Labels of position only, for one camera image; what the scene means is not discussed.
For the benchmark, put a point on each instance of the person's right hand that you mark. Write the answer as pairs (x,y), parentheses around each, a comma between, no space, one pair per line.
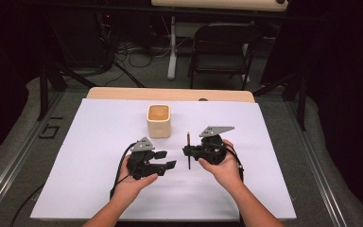
(228,171)

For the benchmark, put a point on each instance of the black folding chair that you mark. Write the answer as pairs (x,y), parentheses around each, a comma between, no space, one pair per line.
(220,63)

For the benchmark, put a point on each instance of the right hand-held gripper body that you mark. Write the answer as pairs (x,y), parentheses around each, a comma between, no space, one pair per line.
(212,149)

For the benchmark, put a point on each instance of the person's left hand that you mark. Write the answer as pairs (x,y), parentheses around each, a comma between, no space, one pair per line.
(129,187)

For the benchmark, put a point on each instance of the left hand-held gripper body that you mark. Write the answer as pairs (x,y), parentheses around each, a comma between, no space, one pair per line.
(140,157)

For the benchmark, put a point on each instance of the beige desk top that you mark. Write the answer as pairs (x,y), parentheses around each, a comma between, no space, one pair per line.
(217,4)

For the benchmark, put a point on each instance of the white desk leg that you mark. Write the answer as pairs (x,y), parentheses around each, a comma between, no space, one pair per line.
(171,53)

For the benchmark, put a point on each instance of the white paper sheet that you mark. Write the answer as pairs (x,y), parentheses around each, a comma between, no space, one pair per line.
(91,151)

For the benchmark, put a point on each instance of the dark pen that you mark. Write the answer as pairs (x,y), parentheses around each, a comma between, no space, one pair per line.
(188,164)

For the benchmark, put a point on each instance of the beige square cup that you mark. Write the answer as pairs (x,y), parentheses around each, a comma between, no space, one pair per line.
(159,127)

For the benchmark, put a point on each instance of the black stand legs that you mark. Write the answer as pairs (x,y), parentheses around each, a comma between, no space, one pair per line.
(44,91)
(301,101)

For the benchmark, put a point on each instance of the aluminium floor rail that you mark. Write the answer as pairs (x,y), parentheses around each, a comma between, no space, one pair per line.
(19,157)
(315,164)

